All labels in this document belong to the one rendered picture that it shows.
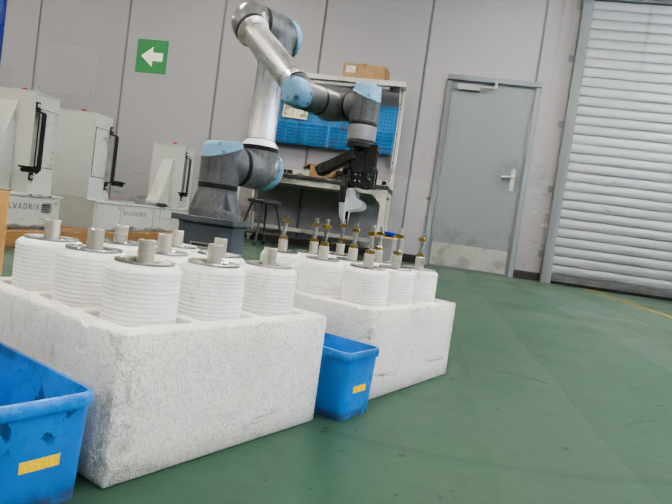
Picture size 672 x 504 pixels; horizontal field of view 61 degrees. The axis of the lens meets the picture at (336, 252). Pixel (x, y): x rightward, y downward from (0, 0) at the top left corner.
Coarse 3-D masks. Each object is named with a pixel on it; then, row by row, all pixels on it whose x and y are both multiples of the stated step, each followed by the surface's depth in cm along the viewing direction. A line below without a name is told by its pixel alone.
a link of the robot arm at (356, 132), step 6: (348, 126) 149; (354, 126) 146; (360, 126) 146; (366, 126) 146; (372, 126) 147; (348, 132) 148; (354, 132) 146; (360, 132) 146; (366, 132) 146; (372, 132) 147; (348, 138) 148; (354, 138) 146; (360, 138) 146; (366, 138) 146; (372, 138) 147
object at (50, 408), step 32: (0, 352) 74; (0, 384) 73; (32, 384) 69; (64, 384) 65; (0, 416) 54; (32, 416) 56; (64, 416) 59; (0, 448) 55; (32, 448) 57; (64, 448) 60; (0, 480) 55; (32, 480) 58; (64, 480) 61
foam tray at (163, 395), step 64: (0, 320) 80; (64, 320) 70; (192, 320) 76; (256, 320) 82; (320, 320) 94; (128, 384) 65; (192, 384) 73; (256, 384) 83; (128, 448) 66; (192, 448) 75
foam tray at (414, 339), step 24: (336, 312) 113; (360, 312) 110; (384, 312) 111; (408, 312) 120; (432, 312) 130; (360, 336) 110; (384, 336) 113; (408, 336) 121; (432, 336) 132; (384, 360) 114; (408, 360) 123; (432, 360) 133; (384, 384) 116; (408, 384) 125
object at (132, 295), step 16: (112, 272) 70; (128, 272) 69; (144, 272) 69; (160, 272) 70; (176, 272) 73; (112, 288) 70; (128, 288) 69; (144, 288) 69; (160, 288) 71; (176, 288) 73; (112, 304) 70; (128, 304) 69; (144, 304) 70; (160, 304) 71; (176, 304) 74; (112, 320) 70; (128, 320) 69; (144, 320) 70; (160, 320) 71
